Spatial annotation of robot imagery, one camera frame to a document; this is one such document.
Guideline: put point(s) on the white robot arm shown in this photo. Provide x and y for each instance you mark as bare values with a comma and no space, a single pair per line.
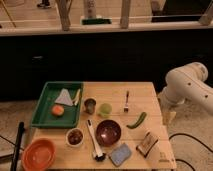
185,82

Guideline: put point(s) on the light green plastic cup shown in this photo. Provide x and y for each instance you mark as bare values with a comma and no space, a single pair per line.
104,110

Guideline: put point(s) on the metal cup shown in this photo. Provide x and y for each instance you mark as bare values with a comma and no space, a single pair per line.
90,104

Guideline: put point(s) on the small fork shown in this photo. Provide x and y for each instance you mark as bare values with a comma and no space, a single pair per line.
126,108

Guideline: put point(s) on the grey triangular cloth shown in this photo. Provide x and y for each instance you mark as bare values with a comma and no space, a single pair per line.
64,98

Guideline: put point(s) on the dark red bowl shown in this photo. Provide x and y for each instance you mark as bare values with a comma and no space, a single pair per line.
108,132

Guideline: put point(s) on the green plastic tray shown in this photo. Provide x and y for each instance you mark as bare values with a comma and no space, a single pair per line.
43,116

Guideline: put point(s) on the orange fruit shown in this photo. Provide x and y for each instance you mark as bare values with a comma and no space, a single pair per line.
57,110

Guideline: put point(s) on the white bowl with dark food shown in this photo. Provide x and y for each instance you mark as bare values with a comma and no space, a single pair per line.
74,137

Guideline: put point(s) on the blue sponge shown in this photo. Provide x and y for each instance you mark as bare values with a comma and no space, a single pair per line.
120,154

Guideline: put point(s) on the brown wooden block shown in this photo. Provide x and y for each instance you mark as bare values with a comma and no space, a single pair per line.
147,143

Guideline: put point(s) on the green base white object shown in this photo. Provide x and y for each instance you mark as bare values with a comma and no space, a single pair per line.
90,17

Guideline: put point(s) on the black pole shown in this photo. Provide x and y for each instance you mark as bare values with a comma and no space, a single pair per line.
17,147

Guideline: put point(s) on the orange plastic bowl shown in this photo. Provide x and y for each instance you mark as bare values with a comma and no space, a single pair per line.
38,155

